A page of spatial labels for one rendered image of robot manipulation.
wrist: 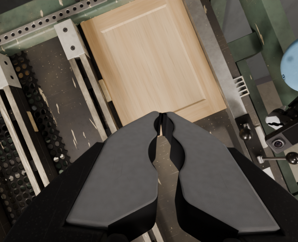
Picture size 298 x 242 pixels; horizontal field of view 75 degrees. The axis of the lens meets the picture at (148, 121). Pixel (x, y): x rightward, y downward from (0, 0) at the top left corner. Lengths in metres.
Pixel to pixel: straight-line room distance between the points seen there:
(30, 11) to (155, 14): 0.43
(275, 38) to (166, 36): 0.38
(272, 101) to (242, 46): 2.81
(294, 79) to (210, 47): 0.47
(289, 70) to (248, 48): 0.57
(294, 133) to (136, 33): 0.57
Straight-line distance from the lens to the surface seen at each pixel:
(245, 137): 0.63
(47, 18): 0.82
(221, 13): 1.20
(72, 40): 0.74
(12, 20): 0.89
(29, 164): 0.78
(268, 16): 0.87
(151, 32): 0.77
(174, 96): 0.72
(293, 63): 0.32
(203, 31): 0.77
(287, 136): 0.56
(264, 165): 0.80
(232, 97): 0.74
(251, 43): 0.90
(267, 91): 3.75
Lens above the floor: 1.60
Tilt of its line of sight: 30 degrees down
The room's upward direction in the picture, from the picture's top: 157 degrees clockwise
